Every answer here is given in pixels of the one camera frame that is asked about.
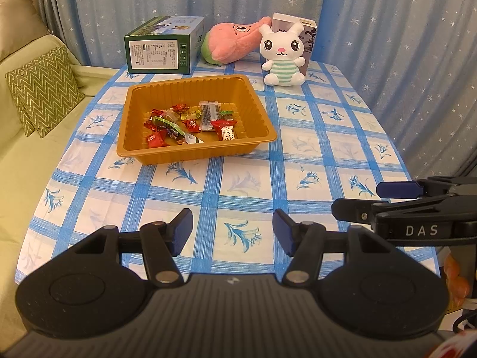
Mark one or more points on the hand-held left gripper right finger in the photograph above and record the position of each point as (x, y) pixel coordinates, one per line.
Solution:
(283, 229)

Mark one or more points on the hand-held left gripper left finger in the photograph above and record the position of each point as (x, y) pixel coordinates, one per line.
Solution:
(182, 229)

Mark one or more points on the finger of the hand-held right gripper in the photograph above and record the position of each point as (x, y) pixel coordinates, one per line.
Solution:
(398, 189)
(350, 210)

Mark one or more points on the red green patterned packet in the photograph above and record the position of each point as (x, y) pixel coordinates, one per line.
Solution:
(156, 140)

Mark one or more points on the small red candy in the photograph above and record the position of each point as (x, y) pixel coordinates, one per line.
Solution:
(180, 108)
(193, 123)

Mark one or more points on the green clear snack packet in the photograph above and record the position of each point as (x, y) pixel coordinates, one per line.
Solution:
(167, 123)

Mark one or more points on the large red snack packet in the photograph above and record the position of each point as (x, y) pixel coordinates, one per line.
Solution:
(220, 125)

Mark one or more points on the amber candy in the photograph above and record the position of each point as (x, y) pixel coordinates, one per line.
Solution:
(170, 115)

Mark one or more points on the clear black sesame bar packet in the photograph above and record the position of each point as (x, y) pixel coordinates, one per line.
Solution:
(208, 115)

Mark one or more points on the orange plastic tray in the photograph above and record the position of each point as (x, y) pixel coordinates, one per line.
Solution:
(246, 97)

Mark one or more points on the person's right hand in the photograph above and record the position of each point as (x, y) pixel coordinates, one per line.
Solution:
(456, 279)

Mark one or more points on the blue checkered tablecloth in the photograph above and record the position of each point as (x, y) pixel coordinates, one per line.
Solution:
(335, 149)

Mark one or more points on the red white printed cloth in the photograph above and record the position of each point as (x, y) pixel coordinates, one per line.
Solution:
(458, 348)

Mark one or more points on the blue star curtain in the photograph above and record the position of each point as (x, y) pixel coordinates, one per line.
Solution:
(372, 44)

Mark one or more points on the white rabbit plush toy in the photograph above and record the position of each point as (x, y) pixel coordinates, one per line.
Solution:
(281, 71)

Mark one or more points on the light green sofa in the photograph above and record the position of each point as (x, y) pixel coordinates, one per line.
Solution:
(37, 164)

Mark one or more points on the white and dark carton box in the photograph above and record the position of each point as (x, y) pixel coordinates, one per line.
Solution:
(310, 41)

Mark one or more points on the green carton box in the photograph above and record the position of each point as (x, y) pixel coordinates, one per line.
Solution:
(156, 54)

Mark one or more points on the pink plush toy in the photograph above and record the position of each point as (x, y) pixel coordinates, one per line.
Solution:
(223, 43)

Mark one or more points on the green zigzag cushion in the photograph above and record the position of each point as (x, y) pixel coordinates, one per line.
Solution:
(44, 85)

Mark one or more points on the grey curtain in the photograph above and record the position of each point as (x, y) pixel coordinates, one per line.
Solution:
(56, 7)

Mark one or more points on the beige pillow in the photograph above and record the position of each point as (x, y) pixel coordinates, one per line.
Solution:
(18, 18)

